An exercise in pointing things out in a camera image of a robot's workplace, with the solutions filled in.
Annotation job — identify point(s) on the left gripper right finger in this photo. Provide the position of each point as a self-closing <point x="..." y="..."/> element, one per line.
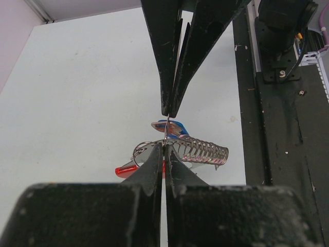
<point x="199" y="214"/>

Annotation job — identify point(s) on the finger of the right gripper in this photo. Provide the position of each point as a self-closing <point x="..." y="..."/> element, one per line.
<point x="163" y="19"/>
<point x="210" y="20"/>

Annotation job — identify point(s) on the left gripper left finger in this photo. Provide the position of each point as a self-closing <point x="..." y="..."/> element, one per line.
<point x="91" y="214"/>

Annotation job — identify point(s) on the red handled keyring holder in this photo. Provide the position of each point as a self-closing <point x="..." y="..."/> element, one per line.
<point x="189" y="149"/>

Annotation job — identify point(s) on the key with blue white tag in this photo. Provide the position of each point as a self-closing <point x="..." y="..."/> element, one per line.
<point x="175" y="129"/>

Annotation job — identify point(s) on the white slotted cable duct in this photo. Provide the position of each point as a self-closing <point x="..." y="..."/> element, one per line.
<point x="312" y="56"/>

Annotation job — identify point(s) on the left aluminium frame post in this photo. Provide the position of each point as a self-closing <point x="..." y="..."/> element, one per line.
<point x="37" y="7"/>

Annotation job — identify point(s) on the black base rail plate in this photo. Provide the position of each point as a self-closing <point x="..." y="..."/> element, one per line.
<point x="284" y="109"/>

